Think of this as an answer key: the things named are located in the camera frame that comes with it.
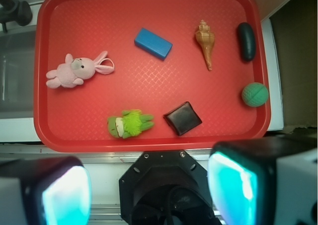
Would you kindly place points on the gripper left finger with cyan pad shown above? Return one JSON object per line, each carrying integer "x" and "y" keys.
{"x": 46, "y": 191}

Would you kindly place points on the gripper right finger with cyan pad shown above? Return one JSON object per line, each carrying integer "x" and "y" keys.
{"x": 267, "y": 181}

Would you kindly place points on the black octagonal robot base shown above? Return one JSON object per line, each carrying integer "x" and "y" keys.
{"x": 166, "y": 188}

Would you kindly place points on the pink plush bunny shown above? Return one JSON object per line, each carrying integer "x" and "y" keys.
{"x": 74, "y": 71}

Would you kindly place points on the green textured ball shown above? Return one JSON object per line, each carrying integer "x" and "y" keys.
{"x": 255, "y": 94}

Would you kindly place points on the black square pad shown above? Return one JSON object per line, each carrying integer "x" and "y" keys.
{"x": 182, "y": 119}

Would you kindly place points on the green plush frog toy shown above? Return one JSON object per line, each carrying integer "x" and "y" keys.
{"x": 131, "y": 123}

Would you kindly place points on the red plastic tray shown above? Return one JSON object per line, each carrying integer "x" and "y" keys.
{"x": 75, "y": 120}

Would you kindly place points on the dark oblong capsule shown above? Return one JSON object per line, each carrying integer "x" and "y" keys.
{"x": 247, "y": 42}

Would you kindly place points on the brown spiral seashell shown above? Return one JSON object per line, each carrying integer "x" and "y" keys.
{"x": 206, "y": 39}

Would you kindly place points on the blue rectangular block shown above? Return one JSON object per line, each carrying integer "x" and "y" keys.
{"x": 153, "y": 44}

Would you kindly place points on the black clamp knob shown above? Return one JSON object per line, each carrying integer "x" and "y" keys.
{"x": 15, "y": 10}

